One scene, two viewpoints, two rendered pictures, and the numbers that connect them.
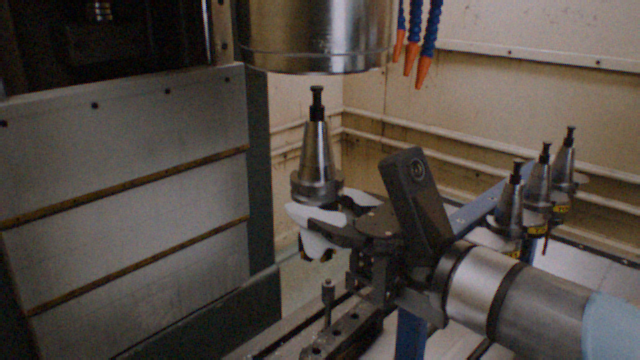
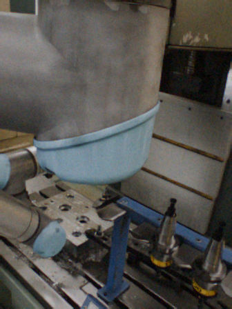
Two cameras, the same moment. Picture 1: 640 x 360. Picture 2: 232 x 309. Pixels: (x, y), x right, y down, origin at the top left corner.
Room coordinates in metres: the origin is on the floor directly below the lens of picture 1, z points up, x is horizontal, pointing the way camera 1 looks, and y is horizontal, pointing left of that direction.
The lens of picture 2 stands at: (0.52, -0.85, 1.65)
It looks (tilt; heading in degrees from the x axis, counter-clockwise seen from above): 22 degrees down; 86
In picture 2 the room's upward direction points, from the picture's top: 6 degrees clockwise
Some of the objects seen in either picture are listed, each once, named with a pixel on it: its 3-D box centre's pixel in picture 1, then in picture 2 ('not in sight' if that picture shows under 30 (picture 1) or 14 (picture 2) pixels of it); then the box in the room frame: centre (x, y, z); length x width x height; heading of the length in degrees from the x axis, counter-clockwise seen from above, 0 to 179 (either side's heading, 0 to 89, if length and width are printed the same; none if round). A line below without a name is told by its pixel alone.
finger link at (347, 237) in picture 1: (347, 230); not in sight; (0.45, -0.03, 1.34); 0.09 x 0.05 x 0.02; 60
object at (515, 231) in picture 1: (506, 227); (164, 243); (0.69, -0.30, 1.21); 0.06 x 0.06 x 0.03
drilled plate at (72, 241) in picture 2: not in sight; (73, 218); (0.46, 0.13, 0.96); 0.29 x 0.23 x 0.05; 137
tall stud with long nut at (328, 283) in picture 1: (328, 306); not in sight; (0.81, -0.02, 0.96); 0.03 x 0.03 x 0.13
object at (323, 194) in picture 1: (317, 185); not in sight; (0.52, 0.00, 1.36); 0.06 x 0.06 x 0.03
